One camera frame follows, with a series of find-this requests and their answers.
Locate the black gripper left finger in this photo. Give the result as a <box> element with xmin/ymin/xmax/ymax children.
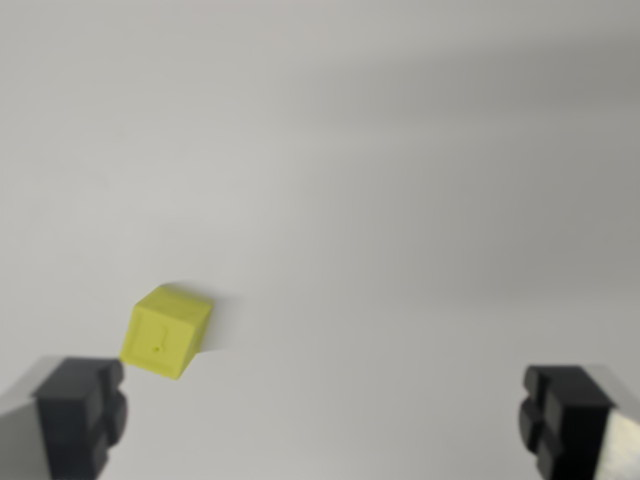
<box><xmin>0</xmin><ymin>355</ymin><xmax>129</xmax><ymax>480</ymax></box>

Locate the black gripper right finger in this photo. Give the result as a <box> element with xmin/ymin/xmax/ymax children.
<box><xmin>517</xmin><ymin>363</ymin><xmax>640</xmax><ymax>480</ymax></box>

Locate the yellow cube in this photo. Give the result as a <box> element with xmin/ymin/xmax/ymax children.
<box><xmin>119</xmin><ymin>283</ymin><xmax>214</xmax><ymax>382</ymax></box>

